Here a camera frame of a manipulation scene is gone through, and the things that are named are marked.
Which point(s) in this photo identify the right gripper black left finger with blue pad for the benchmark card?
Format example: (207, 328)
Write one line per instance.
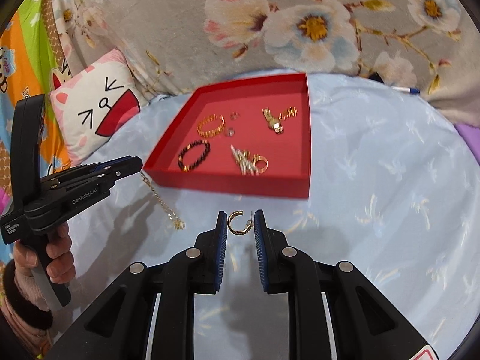
(197, 270)

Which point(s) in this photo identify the small rose gold earring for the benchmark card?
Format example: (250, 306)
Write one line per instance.
(235, 115)

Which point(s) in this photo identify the white pink cat pillow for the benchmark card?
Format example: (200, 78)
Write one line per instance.
(92, 106)

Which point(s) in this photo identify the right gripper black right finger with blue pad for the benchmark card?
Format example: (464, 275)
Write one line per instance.
(285, 270)

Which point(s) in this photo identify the gold hoop earring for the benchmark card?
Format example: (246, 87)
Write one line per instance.
(238, 224)

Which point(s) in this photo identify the grey floral blanket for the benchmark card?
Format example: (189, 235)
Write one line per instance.
(176, 46)

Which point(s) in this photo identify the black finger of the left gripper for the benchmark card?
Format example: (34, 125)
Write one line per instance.
(90, 168)
(129, 165)

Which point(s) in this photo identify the person's left hand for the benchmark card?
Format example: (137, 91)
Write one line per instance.
(61, 270)

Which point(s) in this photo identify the dark bead bracelet gold charm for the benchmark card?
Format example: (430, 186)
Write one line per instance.
(193, 155)

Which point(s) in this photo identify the red cardboard tray box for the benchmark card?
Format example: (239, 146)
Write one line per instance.
(248, 157)

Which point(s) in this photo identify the colourful cartoon bedsheet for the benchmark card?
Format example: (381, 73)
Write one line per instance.
(32, 63)

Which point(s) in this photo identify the gold twisted bangle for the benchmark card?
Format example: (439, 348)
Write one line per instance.
(211, 126)

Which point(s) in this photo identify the pink knit sleeve forearm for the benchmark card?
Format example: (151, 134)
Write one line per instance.
(24, 326)

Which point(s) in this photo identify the purple cloth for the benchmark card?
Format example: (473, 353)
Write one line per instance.
(471, 135)

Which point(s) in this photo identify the blue white pen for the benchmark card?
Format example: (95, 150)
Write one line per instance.
(406, 90)

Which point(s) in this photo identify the gold wrist watch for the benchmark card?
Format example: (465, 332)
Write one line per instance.
(275, 121)

